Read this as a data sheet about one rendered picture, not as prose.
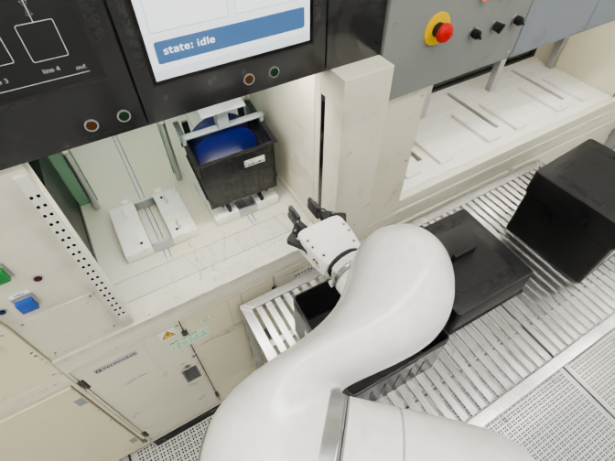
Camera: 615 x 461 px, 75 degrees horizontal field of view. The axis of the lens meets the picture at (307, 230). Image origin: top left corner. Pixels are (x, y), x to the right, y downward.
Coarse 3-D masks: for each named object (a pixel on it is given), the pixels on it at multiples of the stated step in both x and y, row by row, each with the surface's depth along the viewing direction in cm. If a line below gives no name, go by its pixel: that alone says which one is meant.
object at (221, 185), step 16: (208, 112) 101; (224, 112) 102; (240, 112) 121; (256, 112) 113; (176, 128) 112; (208, 128) 109; (224, 128) 110; (256, 128) 119; (272, 144) 110; (192, 160) 105; (224, 160) 106; (240, 160) 109; (256, 160) 112; (272, 160) 115; (208, 176) 108; (224, 176) 110; (240, 176) 113; (256, 176) 116; (272, 176) 119; (208, 192) 112; (224, 192) 115; (240, 192) 118; (256, 192) 122
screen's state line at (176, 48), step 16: (272, 16) 66; (288, 16) 67; (208, 32) 62; (224, 32) 64; (240, 32) 65; (256, 32) 66; (272, 32) 68; (160, 48) 60; (176, 48) 61; (192, 48) 63; (208, 48) 64
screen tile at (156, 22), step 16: (160, 0) 56; (176, 0) 57; (192, 0) 58; (208, 0) 59; (224, 0) 60; (160, 16) 57; (176, 16) 58; (192, 16) 60; (208, 16) 61; (224, 16) 62
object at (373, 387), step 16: (320, 288) 104; (304, 304) 106; (320, 304) 110; (336, 304) 116; (304, 320) 98; (320, 320) 114; (304, 336) 105; (448, 336) 93; (416, 352) 108; (432, 352) 94; (400, 368) 89; (416, 368) 98; (352, 384) 102; (368, 384) 86; (384, 384) 93; (400, 384) 102; (368, 400) 96
